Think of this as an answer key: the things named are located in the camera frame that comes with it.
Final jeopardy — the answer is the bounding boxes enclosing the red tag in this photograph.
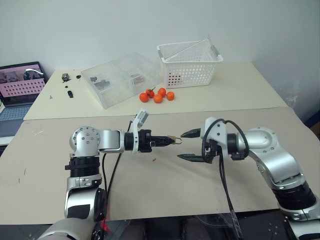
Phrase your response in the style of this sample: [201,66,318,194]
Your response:
[101,217,112,234]

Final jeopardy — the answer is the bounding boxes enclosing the clear plastic organizer box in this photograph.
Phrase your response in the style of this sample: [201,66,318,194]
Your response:
[81,51,162,110]

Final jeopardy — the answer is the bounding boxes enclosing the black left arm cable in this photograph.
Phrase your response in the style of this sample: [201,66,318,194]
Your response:
[100,151,124,222]

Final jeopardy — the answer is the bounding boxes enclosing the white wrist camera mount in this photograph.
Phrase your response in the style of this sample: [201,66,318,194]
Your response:
[199,116,228,151]
[129,108,150,154]

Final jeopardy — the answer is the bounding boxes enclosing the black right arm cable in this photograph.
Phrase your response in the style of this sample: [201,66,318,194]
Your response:
[201,119,250,240]

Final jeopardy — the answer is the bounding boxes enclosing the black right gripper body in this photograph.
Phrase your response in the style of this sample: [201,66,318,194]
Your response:
[201,139,223,165]

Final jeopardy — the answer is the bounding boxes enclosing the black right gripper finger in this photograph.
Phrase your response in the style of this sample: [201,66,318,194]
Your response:
[180,127,202,139]
[176,153,206,163]

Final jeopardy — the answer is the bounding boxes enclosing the dark rounded shape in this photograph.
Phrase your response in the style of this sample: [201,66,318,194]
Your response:
[181,216,214,240]

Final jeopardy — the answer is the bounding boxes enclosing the brass padlock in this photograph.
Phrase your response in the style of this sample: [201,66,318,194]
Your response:
[167,134,184,146]

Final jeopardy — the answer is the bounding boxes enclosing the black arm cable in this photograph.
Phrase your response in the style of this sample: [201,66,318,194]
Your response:
[100,151,124,222]
[201,119,250,240]

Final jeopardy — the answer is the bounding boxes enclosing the black parts in organizer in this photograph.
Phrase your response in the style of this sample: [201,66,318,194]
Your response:
[90,75,112,90]

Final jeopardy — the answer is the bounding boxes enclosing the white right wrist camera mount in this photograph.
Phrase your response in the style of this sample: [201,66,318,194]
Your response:
[199,116,228,151]

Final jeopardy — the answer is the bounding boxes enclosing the open laptop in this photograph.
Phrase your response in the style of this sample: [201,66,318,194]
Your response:
[0,61,48,139]

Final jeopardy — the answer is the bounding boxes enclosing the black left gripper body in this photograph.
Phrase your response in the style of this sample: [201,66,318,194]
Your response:
[137,128,154,153]

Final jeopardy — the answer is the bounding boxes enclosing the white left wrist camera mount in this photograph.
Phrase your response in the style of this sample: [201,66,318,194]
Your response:
[129,108,150,154]

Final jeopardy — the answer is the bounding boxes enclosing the white perforated plastic basket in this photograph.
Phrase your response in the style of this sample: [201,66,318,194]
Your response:
[156,39,224,89]

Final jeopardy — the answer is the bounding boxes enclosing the clear plastic sheet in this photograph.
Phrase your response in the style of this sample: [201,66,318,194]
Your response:
[162,35,213,62]

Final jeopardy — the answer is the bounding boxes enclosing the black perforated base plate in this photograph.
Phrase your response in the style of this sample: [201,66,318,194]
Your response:
[236,209,299,240]

